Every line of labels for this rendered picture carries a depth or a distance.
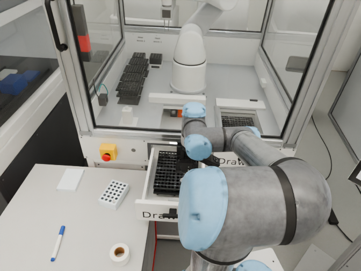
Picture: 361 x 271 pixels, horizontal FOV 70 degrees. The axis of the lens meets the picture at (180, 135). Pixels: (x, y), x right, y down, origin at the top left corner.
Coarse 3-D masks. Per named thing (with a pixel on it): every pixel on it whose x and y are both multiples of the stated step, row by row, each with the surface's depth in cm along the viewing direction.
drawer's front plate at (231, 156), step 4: (216, 152) 121; (220, 152) 121; (224, 152) 121; (228, 152) 120; (232, 152) 120; (216, 156) 123; (220, 156) 122; (224, 156) 122; (228, 156) 122; (232, 156) 122; (236, 156) 122; (220, 160) 124; (236, 160) 124; (220, 164) 126; (224, 164) 126; (228, 164) 125; (236, 164) 125
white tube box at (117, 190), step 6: (114, 180) 120; (108, 186) 117; (114, 186) 118; (120, 186) 117; (126, 186) 118; (108, 192) 114; (114, 192) 115; (120, 192) 116; (126, 192) 118; (102, 198) 113; (108, 198) 112; (114, 198) 112; (120, 198) 113; (102, 204) 112; (108, 204) 111; (114, 204) 110
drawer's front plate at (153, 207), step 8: (136, 200) 96; (144, 200) 96; (152, 200) 97; (136, 208) 98; (144, 208) 97; (152, 208) 97; (160, 208) 97; (168, 208) 97; (176, 208) 96; (136, 216) 101; (152, 216) 100
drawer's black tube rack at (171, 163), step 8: (168, 152) 121; (176, 152) 121; (160, 160) 118; (168, 160) 118; (160, 168) 113; (168, 168) 113; (160, 176) 113; (168, 176) 110; (176, 176) 110; (168, 184) 106; (176, 184) 110; (160, 192) 106; (168, 192) 107; (176, 192) 107
